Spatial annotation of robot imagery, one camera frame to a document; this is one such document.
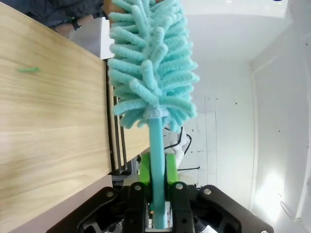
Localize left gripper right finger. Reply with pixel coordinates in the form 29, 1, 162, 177
166, 154, 195, 233

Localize person's right hand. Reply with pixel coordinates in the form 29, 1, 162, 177
81, 0, 124, 25

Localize black cable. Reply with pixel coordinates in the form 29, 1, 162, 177
178, 131, 201, 172

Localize teal microfiber duster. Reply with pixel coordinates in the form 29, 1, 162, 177
106, 0, 201, 230

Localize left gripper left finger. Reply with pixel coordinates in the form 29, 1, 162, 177
124, 153, 153, 233

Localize wooden shelf unit black frame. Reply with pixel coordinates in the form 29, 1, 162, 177
108, 82, 152, 175
0, 0, 120, 233

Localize person in grey jacket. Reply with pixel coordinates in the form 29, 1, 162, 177
25, 0, 109, 28

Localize person's right forearm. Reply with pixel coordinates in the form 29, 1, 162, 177
57, 23, 74, 39

